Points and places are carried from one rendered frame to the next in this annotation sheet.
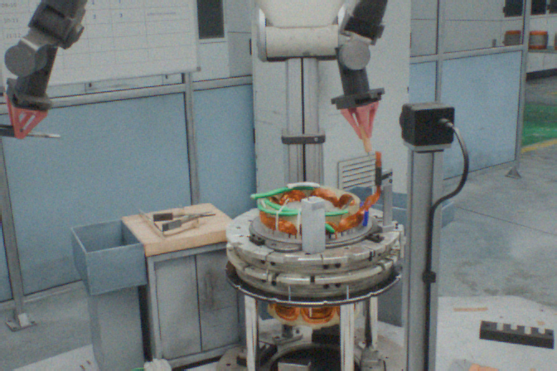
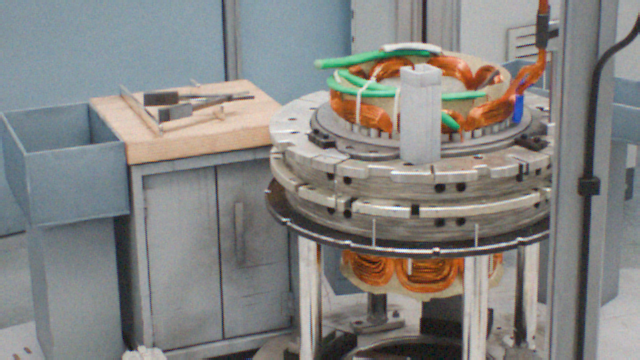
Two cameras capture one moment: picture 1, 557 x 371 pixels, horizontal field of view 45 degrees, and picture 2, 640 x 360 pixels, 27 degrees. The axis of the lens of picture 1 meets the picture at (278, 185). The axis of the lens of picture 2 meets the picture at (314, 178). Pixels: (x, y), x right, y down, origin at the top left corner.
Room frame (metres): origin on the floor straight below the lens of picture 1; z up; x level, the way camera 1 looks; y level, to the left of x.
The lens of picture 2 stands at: (-0.13, -0.04, 1.51)
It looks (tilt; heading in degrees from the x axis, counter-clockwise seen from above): 20 degrees down; 4
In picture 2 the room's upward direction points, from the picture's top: 1 degrees counter-clockwise
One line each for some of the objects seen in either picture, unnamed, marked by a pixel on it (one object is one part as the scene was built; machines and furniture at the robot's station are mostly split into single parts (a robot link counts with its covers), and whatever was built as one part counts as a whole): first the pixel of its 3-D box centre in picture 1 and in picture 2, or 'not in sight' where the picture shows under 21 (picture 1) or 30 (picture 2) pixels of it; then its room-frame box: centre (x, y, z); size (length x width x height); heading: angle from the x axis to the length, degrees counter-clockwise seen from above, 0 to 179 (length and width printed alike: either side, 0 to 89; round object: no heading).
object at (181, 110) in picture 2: (171, 225); (175, 112); (1.24, 0.21, 1.09); 0.04 x 0.01 x 0.02; 130
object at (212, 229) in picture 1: (181, 227); (192, 119); (1.32, 0.20, 1.05); 0.20 x 0.19 x 0.02; 115
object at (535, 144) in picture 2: (373, 237); (528, 141); (1.10, -0.16, 1.10); 0.03 x 0.02 x 0.01; 51
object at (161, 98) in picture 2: (162, 217); (161, 98); (1.29, 0.23, 1.09); 0.04 x 0.01 x 0.02; 100
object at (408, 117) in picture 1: (422, 123); not in sight; (0.71, -0.16, 1.37); 0.06 x 0.04 x 0.04; 11
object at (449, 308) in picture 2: (326, 318); (448, 292); (1.30, -0.09, 0.85); 0.06 x 0.04 x 0.05; 77
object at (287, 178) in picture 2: (238, 258); (288, 172); (1.13, 0.08, 1.06); 0.09 x 0.04 x 0.01; 31
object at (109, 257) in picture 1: (112, 301); (69, 243); (1.26, 0.34, 0.92); 0.17 x 0.11 x 0.28; 25
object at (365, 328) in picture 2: (288, 336); (377, 322); (1.30, -0.01, 0.81); 0.07 x 0.03 x 0.01; 113
